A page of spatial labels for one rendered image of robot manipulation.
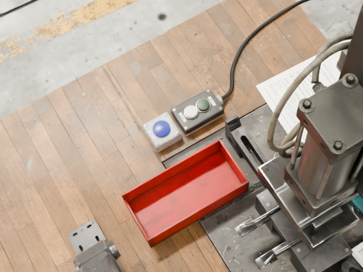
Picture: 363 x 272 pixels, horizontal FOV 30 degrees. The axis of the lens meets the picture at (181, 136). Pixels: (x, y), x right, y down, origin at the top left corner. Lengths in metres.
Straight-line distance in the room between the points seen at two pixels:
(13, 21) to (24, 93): 0.34
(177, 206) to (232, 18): 0.51
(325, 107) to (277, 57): 0.75
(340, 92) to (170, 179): 0.67
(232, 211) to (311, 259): 0.22
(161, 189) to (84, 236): 0.20
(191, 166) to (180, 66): 0.26
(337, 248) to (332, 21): 1.54
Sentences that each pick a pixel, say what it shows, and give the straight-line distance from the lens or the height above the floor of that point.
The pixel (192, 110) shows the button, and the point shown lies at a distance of 1.55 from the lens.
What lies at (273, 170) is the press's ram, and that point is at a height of 1.14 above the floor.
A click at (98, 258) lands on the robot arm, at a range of 1.32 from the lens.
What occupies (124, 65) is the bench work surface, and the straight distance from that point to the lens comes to 1.66.
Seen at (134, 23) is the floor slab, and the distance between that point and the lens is 2.81.
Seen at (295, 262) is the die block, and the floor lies 0.94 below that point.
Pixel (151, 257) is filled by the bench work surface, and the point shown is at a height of 0.90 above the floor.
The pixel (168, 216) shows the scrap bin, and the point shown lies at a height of 0.91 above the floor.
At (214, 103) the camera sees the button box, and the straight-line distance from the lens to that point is 1.56.
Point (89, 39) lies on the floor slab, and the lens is 2.80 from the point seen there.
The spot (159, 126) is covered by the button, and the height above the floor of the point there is 0.94.
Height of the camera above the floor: 2.33
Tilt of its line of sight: 66 degrees down
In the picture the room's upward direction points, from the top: 9 degrees counter-clockwise
